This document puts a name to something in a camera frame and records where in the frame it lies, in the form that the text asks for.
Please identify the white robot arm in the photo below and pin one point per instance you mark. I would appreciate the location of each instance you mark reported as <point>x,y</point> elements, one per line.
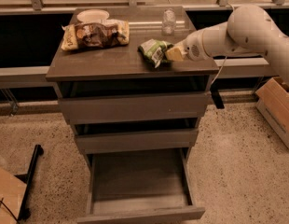
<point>248,30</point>

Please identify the grey drawer cabinet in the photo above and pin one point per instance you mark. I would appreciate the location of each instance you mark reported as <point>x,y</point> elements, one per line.
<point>124,62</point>

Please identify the black metal stand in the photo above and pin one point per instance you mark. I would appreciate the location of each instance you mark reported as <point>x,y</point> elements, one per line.
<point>27,179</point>

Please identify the black cabinet caster bracket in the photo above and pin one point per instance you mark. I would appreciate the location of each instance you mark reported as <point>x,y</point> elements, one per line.
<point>217,100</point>

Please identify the grey middle drawer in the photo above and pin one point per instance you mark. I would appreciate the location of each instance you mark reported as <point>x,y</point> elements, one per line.
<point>136,135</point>

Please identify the grey top drawer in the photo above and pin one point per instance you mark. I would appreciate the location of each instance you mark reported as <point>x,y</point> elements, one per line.
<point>119,100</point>

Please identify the brown yellow chip bag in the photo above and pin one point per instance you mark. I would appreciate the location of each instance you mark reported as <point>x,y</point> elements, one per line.
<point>100,34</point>

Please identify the grey bottom drawer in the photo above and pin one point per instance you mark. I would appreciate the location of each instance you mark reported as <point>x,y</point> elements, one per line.
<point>140,187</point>

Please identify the cardboard box right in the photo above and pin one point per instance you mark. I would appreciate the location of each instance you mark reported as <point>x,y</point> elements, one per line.
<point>273,104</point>

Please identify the white paper bowl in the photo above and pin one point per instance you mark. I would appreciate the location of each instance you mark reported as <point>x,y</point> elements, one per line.
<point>92,15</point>

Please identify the green jalapeno chip bag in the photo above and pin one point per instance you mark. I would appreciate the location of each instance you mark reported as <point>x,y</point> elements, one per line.
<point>154,50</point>

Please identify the clear plastic bottle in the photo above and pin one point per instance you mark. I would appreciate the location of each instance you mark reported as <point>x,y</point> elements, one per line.
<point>168,22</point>

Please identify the cardboard box left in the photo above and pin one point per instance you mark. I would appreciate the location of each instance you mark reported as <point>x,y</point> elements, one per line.
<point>11,194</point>

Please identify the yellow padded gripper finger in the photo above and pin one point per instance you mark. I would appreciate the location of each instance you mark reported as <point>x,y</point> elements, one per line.
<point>176,54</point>

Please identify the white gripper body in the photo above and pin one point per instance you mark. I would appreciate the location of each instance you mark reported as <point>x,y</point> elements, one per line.
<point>191,48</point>

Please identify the cardboard box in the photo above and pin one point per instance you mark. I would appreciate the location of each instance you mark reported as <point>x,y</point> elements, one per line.
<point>11,194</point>
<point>273,104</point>

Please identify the grey drawer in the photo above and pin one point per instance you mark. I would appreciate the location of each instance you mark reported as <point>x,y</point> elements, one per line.
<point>140,187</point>
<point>119,100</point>
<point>136,135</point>

